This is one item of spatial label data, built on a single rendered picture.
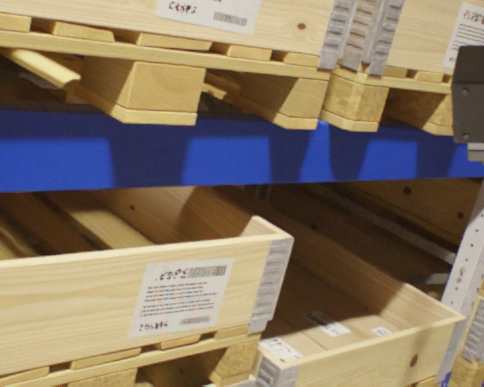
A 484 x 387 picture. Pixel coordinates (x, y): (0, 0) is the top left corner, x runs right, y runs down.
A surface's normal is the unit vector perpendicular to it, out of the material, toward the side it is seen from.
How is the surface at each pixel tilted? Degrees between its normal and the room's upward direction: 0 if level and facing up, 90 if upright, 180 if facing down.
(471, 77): 33
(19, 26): 90
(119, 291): 90
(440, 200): 90
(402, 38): 90
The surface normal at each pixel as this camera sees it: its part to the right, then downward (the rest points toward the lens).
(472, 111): -0.31, 0.65
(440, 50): 0.64, 0.37
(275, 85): -0.72, 0.04
